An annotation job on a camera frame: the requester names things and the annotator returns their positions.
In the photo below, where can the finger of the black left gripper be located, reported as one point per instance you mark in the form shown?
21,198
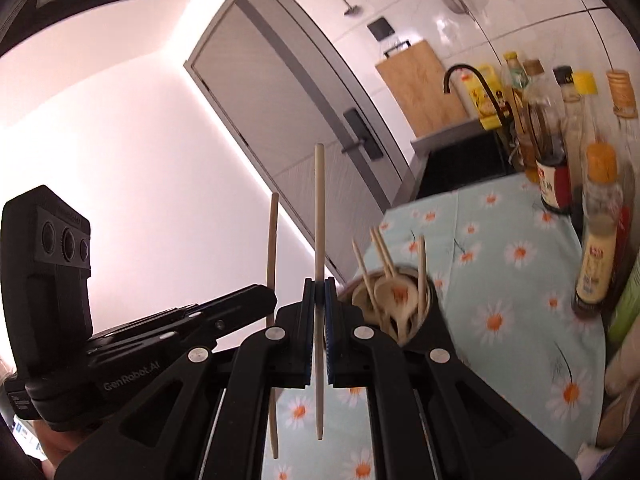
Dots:
220,317

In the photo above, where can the red label dark bottle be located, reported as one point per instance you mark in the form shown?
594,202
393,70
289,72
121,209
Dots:
554,175

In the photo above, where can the white ceramic dinosaur spoon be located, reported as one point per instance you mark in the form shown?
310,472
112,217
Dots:
398,299

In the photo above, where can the large cream plastic spoon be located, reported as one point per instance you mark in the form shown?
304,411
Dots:
361,298

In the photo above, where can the yellow oil bottle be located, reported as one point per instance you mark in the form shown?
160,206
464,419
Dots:
483,105

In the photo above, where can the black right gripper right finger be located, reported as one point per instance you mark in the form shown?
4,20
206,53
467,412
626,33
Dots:
401,386

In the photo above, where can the black faucet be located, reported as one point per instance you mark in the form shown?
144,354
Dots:
458,72

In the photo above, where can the black utensil holder cup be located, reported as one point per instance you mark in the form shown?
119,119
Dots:
431,336

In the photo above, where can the daisy print teal tablecloth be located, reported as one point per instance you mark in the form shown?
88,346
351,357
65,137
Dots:
504,269

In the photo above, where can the person's left hand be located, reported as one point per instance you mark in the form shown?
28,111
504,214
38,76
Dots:
55,445

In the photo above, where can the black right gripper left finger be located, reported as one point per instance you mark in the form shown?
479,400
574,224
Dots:
278,357

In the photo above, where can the green label bottle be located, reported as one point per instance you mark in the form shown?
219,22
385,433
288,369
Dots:
627,308

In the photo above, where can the wooden cutting board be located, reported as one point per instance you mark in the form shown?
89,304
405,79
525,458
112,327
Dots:
415,78

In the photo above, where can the grey door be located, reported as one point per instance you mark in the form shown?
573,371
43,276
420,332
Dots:
280,88

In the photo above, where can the orange cap dressing bottle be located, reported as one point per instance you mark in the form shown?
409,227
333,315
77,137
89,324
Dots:
602,198

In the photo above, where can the wooden chopstick diagonal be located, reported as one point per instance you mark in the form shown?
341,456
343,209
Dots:
422,274
364,274

